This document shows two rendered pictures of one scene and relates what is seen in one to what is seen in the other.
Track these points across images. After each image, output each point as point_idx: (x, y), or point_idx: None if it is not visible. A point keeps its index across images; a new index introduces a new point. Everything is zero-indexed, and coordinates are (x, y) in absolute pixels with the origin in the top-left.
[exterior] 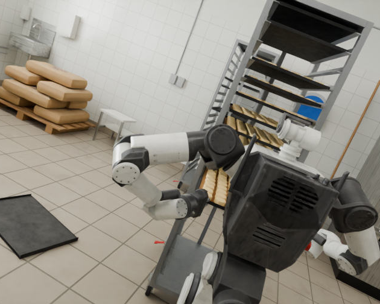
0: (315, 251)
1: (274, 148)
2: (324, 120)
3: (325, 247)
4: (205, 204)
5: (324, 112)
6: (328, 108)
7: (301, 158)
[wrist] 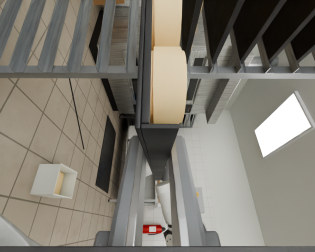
0: (149, 175)
1: (258, 33)
2: (300, 78)
3: (164, 188)
4: (144, 187)
5: (314, 75)
6: None
7: (239, 75)
